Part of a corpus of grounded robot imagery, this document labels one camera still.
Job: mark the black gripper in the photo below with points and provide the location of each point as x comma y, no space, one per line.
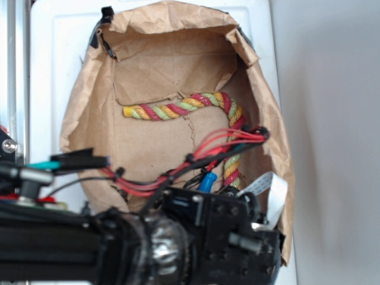
223,247

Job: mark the black metal bracket with bolts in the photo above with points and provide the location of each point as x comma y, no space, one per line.
8,147

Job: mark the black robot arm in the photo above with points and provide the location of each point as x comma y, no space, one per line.
39,244

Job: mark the aluminium frame rail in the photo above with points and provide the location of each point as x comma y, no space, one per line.
15,74

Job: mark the brown paper bag bin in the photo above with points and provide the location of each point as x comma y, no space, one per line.
157,79

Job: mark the blue plastic bottle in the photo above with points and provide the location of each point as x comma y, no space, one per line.
207,182

